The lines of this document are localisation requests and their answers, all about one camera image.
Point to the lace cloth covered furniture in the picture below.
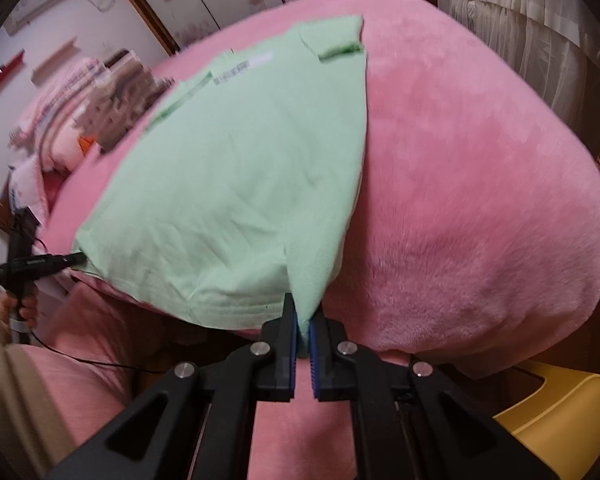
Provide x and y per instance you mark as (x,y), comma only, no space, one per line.
(530,20)

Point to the yellow plastic stool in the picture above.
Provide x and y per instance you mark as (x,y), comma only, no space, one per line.
(570,400)

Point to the person's left hand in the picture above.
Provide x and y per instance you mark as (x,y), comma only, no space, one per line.
(22,310)

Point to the white air conditioner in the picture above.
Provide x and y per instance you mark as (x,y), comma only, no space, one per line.
(40,5)

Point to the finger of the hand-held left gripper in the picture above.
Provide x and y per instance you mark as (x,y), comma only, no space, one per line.
(65,261)

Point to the red wall shelf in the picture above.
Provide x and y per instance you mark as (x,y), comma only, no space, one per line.
(2,76)

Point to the stack of folded clothes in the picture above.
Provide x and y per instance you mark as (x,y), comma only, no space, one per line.
(120,90)

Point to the pink bed blanket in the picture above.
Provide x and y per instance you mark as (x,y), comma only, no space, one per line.
(480,210)

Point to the pale wall shelf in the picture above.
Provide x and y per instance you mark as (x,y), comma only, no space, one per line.
(55,57)

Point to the green T-shirt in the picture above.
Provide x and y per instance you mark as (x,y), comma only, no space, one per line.
(230,185)

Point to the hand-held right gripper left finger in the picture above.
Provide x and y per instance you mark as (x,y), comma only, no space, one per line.
(291,350)

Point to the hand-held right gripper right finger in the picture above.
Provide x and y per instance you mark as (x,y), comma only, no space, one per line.
(315,360)

